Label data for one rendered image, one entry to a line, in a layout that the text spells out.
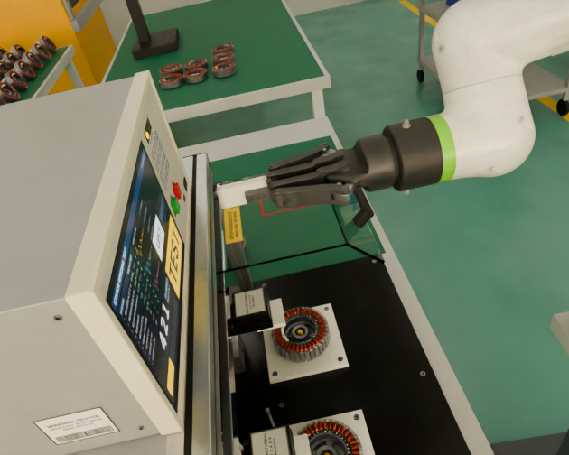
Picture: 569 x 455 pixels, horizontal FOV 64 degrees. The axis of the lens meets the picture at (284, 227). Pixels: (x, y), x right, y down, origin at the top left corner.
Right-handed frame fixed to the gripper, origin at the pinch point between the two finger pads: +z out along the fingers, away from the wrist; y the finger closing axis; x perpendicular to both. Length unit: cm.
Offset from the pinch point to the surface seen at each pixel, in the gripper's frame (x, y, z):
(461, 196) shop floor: -119, 128, -98
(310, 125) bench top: -43, 97, -22
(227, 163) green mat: -43, 83, 10
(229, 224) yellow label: -11.3, 8.5, 4.4
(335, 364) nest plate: -39.7, -3.5, -8.1
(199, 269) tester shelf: -6.3, -6.4, 8.2
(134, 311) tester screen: 7.4, -24.9, 9.7
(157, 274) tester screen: 3.4, -16.5, 9.7
